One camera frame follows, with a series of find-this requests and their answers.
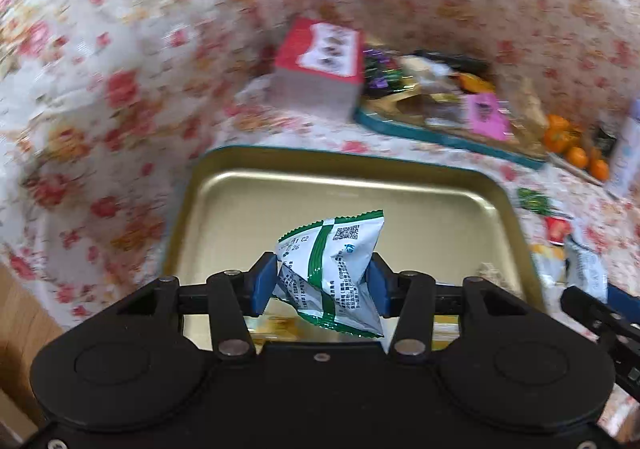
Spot white black snack packet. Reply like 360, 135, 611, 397
565, 234, 609, 298

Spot pile of mandarin oranges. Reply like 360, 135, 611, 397
542, 114, 611, 182

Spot purple green wrapped candies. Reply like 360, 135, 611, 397
362, 49, 407, 94

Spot red cardboard box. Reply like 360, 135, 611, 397
265, 19, 365, 122

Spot orange white snack packet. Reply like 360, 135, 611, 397
530, 243, 569, 286

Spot gold tin tray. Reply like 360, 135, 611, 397
160, 145, 547, 355

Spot pink snack packet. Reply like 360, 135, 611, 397
462, 93, 511, 142

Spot gold candy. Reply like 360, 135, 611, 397
247, 314, 312, 343

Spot teal tin tray with snacks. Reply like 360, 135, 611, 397
354, 49, 549, 170

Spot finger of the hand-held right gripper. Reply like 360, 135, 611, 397
607, 284, 640, 318
560, 285, 619, 330

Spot dark can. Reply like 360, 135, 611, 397
595, 111, 624, 160

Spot dark brown snack packet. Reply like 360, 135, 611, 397
420, 96, 468, 128

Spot white green snack packet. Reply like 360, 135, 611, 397
274, 210, 387, 340

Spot beige paper wrapped snack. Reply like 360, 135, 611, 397
510, 79, 549, 150

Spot black flat item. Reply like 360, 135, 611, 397
415, 50, 491, 74

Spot lilac printed bottle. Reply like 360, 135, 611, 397
605, 99, 640, 198

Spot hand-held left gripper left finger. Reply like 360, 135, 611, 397
115, 252, 279, 361

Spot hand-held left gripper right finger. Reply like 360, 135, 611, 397
368, 252, 529, 361

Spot red snack packet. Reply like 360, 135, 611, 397
544, 215, 574, 243

